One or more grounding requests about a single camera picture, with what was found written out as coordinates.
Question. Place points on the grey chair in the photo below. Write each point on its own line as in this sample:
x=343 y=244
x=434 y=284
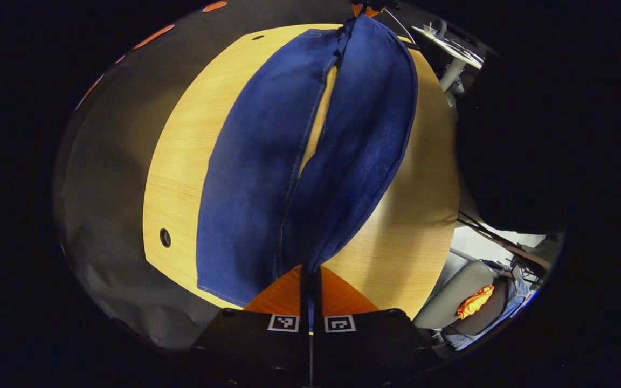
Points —
x=450 y=293

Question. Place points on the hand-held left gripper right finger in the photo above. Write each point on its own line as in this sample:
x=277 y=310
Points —
x=370 y=345

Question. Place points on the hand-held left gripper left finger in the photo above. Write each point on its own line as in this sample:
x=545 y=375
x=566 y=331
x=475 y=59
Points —
x=256 y=345

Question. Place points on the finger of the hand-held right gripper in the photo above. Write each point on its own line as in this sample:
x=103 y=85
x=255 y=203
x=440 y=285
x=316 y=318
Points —
x=364 y=11

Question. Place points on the blue denim jeans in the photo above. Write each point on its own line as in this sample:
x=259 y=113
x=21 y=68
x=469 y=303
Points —
x=251 y=188

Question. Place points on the white desk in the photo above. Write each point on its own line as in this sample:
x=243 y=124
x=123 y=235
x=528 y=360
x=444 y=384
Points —
x=453 y=46

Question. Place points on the orange cloth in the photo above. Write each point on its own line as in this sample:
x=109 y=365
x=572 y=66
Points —
x=475 y=302

